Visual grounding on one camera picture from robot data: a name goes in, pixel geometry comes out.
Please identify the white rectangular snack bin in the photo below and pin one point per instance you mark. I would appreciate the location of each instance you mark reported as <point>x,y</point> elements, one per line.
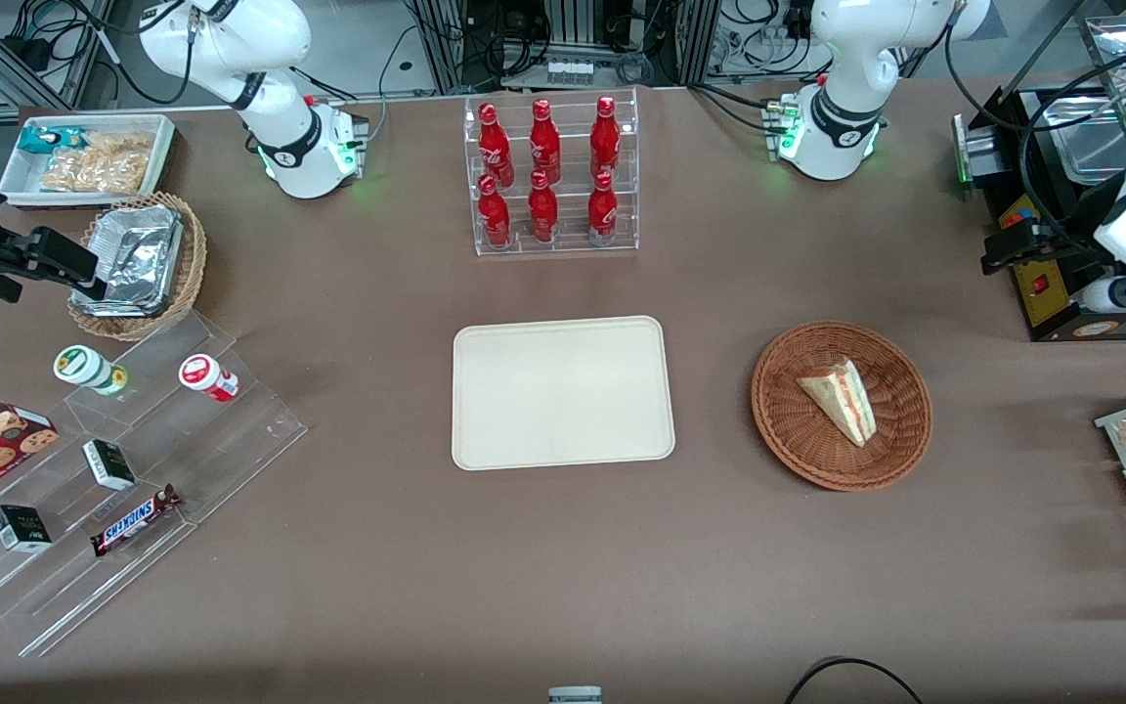
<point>21,181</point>

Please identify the red cola bottle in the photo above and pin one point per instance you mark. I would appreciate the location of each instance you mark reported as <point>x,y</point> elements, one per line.
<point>544,142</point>
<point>602,210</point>
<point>542,210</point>
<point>495,147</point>
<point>605,137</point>
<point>494,215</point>

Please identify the grey power strip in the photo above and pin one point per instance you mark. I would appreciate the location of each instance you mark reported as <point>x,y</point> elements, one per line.
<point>568,71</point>

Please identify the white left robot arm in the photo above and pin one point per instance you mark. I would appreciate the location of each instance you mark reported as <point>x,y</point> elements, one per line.
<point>846,68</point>

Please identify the triangular sandwich wedge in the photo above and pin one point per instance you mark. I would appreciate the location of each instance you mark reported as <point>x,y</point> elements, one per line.
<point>842,396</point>

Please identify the aluminium foil tray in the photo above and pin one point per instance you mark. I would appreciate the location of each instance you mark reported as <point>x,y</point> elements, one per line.
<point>138,254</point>

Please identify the teal snack packet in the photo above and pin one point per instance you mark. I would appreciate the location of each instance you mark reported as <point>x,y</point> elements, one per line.
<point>40,139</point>

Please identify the red capped small bottle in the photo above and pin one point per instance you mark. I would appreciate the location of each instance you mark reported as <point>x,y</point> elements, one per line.
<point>206,376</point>

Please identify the clear bag of crackers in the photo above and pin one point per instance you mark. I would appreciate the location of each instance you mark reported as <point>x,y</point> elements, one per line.
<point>108,161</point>

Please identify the round brown wicker basket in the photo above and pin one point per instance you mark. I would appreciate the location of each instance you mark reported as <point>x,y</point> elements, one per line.
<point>788,420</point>

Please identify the clear acrylic bottle rack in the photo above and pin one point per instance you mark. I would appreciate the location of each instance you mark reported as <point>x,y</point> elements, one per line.
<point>568,210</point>

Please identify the small black box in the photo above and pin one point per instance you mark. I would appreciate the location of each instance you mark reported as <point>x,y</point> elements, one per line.
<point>21,528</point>
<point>108,464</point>

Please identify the light wicker basket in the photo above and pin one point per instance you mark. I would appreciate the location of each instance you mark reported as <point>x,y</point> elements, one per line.
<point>190,264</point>

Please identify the black hot food machine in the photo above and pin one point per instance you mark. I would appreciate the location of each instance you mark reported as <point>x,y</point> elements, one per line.
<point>1052,313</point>

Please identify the green capped small bottle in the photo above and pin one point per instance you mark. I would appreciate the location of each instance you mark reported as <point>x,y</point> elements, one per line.
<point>84,367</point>

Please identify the red emergency button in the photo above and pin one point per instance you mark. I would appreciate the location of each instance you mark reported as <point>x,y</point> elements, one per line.
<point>1013,219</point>

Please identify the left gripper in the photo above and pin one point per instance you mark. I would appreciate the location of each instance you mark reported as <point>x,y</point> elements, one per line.
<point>1071,235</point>

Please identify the steel food pan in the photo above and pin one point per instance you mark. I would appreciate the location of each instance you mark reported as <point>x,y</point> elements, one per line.
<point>1096,147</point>

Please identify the beige plastic serving tray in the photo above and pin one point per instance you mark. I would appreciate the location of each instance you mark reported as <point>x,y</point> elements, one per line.
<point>563,391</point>

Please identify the grey device edge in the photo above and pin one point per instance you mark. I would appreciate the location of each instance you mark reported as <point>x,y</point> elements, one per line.
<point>575,695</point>

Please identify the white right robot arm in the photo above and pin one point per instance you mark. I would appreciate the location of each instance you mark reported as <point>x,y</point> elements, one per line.
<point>270,98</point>

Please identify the clear acrylic stepped shelf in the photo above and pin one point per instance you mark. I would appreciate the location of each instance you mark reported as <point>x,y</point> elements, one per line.
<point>231,440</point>

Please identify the Snickers chocolate bar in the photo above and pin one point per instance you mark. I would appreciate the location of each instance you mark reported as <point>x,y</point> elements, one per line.
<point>133,520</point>

